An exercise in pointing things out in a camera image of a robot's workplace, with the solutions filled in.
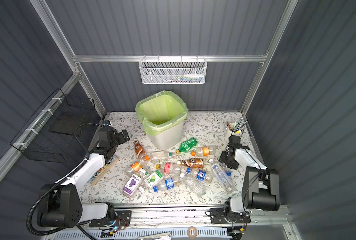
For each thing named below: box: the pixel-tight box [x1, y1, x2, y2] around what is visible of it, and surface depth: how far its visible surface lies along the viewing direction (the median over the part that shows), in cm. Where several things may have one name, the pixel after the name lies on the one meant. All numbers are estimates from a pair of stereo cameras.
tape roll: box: [187, 226, 198, 239], surface depth 72 cm
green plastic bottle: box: [175, 137, 198, 155], surface depth 100 cm
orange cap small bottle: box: [130, 161, 149, 177], surface depth 87 cm
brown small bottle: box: [133, 138, 146, 160], surface depth 95 cm
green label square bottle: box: [143, 169, 164, 189], surface depth 84 cm
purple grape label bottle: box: [120, 173, 143, 198], surface depth 79 cm
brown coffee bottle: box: [177, 158, 204, 169], surface depth 90 cm
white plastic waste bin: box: [149, 121, 184, 151], surface depth 99 cm
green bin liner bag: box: [135, 90, 189, 136], surface depth 91 cm
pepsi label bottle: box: [190, 168, 215, 183], surface depth 88 cm
